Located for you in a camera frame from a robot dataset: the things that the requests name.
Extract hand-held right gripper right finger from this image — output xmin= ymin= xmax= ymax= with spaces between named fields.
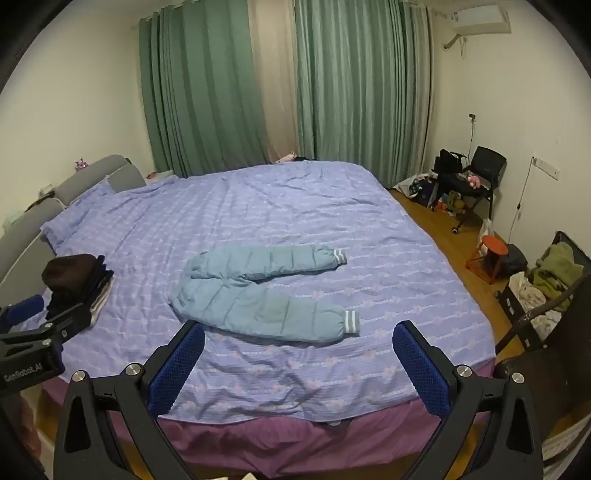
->
xmin=392 ymin=320 xmax=544 ymax=480

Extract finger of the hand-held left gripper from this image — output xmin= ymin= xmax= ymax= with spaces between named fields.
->
xmin=0 ymin=302 xmax=92 ymax=354
xmin=0 ymin=295 xmax=46 ymax=332

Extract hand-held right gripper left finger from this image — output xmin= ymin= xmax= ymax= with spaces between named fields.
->
xmin=53 ymin=320 xmax=206 ymax=480

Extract light blue padded pants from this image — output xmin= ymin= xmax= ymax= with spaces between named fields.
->
xmin=169 ymin=244 xmax=361 ymax=345

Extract stack of dark folded clothes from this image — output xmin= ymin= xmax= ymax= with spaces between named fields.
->
xmin=41 ymin=253 xmax=115 ymax=329

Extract grey padded headboard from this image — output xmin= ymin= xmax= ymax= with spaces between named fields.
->
xmin=0 ymin=154 xmax=147 ymax=298

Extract black storage box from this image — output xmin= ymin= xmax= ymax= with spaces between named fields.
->
xmin=496 ymin=230 xmax=591 ymax=352

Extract purple pillow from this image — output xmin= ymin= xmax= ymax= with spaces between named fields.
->
xmin=39 ymin=178 xmax=139 ymax=254

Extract white crumpled clothes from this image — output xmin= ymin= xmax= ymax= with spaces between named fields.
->
xmin=508 ymin=271 xmax=563 ymax=339

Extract dark brown chair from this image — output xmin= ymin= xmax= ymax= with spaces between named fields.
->
xmin=493 ymin=272 xmax=591 ymax=441

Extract red stool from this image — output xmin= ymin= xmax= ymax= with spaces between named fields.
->
xmin=465 ymin=235 xmax=509 ymax=284

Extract dark backpack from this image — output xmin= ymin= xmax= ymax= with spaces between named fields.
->
xmin=501 ymin=243 xmax=529 ymax=276

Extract white plastic bag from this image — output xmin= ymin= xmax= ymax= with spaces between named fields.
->
xmin=477 ymin=219 xmax=494 ymax=256

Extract pile of colourful toys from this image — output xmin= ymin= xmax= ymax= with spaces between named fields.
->
xmin=433 ymin=188 xmax=467 ymax=216

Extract green cloth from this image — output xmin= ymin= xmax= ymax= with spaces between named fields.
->
xmin=534 ymin=242 xmax=585 ymax=297

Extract patterned tote bag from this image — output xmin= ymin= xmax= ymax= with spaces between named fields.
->
xmin=392 ymin=172 xmax=440 ymax=208

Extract bed with purple sheet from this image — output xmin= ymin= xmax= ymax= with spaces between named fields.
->
xmin=38 ymin=161 xmax=498 ymax=479

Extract black bag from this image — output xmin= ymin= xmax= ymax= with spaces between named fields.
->
xmin=438 ymin=148 xmax=468 ymax=180

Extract black chair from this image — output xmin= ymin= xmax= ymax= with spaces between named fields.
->
xmin=434 ymin=146 xmax=508 ymax=234

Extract green curtain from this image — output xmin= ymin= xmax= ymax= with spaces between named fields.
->
xmin=138 ymin=0 xmax=269 ymax=179
xmin=293 ymin=0 xmax=435 ymax=190

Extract beige curtain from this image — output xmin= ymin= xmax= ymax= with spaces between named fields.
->
xmin=246 ymin=0 xmax=302 ymax=163

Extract white air conditioner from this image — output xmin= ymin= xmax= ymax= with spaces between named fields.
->
xmin=449 ymin=4 xmax=513 ymax=36

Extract black power cable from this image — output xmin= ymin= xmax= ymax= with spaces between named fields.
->
xmin=507 ymin=159 xmax=538 ymax=246

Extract white wall power strip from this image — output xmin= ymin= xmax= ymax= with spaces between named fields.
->
xmin=530 ymin=155 xmax=561 ymax=180

